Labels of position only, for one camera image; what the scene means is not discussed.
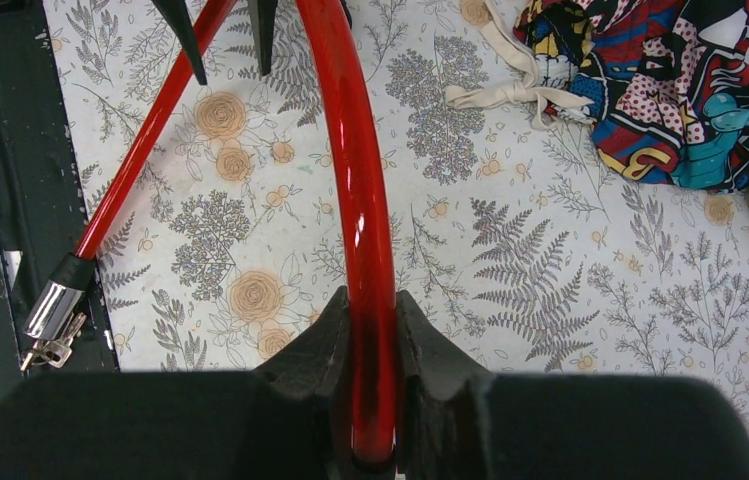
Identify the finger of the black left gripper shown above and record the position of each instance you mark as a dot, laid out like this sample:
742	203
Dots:
176	15
262	16

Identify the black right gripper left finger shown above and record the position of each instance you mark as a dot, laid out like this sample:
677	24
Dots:
267	423

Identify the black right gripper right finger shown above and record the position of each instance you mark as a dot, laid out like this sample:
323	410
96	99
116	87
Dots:
463	421

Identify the silver keys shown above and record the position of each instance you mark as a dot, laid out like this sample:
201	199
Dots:
55	353

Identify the red cable lock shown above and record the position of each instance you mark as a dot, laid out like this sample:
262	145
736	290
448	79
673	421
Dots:
363	209

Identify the colourful comic print cloth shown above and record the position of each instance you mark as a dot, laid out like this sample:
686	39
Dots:
663	85

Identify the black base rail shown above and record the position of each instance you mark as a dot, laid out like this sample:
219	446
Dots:
42	209

